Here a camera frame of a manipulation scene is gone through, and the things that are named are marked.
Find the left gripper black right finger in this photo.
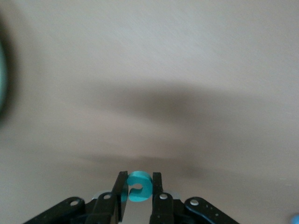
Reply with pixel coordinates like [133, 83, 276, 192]
[149, 172, 238, 224]

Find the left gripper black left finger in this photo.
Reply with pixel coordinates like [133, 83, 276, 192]
[23, 171, 128, 224]

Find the teal letter c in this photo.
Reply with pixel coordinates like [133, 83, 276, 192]
[121, 170, 154, 203]

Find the pale green plate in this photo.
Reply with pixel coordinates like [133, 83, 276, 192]
[0, 39, 10, 117]

